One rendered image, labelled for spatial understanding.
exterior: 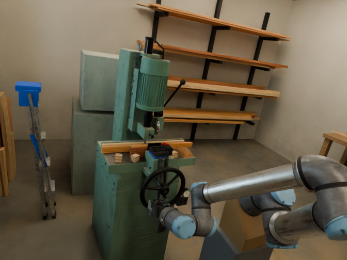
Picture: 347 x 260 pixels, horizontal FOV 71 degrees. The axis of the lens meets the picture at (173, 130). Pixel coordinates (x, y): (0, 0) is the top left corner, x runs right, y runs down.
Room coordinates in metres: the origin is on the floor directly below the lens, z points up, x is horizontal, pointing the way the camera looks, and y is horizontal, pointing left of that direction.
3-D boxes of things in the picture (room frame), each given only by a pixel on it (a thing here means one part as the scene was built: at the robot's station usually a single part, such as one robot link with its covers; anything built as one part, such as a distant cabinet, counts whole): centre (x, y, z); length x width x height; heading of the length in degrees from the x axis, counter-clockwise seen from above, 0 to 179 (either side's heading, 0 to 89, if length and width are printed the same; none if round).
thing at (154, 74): (1.51, 0.17, 1.35); 0.18 x 0.18 x 0.31
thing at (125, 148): (1.53, 0.13, 0.92); 0.67 x 0.02 x 0.04; 121
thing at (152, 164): (1.36, 0.06, 0.91); 0.15 x 0.14 x 0.09; 121
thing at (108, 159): (1.43, 0.10, 0.87); 0.61 x 0.30 x 0.06; 121
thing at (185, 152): (1.57, -0.10, 0.92); 0.14 x 0.09 x 0.04; 31
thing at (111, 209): (1.61, 0.24, 0.36); 0.58 x 0.45 x 0.71; 31
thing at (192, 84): (4.09, -0.51, 1.20); 2.71 x 0.56 x 2.40; 116
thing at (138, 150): (1.43, 0.14, 0.93); 0.24 x 0.01 x 0.06; 121
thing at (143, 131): (1.53, 0.18, 1.03); 0.14 x 0.07 x 0.09; 31
